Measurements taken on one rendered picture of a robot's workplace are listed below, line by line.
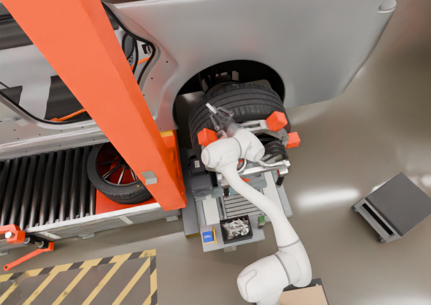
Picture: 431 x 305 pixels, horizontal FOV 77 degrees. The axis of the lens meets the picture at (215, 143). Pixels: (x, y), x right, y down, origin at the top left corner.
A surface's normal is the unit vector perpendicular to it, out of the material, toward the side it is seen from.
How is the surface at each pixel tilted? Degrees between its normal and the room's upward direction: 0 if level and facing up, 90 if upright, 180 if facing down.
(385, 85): 0
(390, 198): 0
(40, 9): 90
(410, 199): 0
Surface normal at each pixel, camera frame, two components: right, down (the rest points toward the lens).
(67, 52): 0.18, 0.84
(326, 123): -0.07, -0.51
